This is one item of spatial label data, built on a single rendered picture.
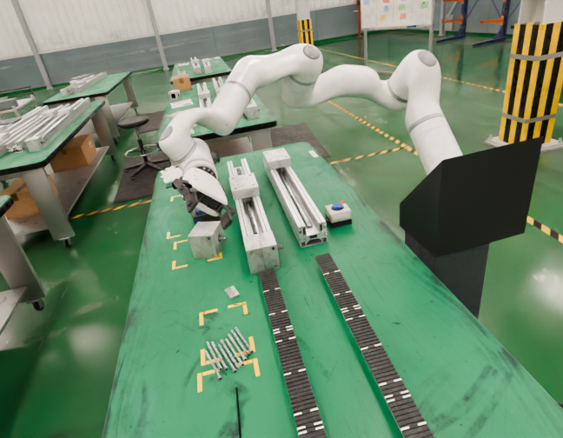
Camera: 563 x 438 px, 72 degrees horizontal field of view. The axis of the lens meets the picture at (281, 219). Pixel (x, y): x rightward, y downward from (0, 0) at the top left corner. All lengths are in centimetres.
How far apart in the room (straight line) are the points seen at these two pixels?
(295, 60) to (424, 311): 78
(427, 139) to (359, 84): 28
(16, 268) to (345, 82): 226
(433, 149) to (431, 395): 72
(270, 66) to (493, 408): 102
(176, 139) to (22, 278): 205
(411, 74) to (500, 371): 88
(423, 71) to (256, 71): 52
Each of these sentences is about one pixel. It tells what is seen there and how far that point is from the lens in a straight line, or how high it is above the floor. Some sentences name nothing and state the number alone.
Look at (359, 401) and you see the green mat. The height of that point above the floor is 78.
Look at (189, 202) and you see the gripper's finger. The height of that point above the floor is 120.
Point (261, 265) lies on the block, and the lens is 126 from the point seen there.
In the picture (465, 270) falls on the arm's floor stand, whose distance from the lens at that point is 143.
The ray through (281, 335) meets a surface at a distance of 101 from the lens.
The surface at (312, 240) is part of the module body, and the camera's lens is 139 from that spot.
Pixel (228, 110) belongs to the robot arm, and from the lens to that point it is 111.
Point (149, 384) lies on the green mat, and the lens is 106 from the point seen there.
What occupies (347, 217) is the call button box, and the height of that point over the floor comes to 81.
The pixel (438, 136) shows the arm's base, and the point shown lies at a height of 111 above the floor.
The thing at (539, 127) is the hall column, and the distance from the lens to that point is 440.
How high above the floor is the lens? 153
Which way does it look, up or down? 29 degrees down
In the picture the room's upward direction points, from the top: 9 degrees counter-clockwise
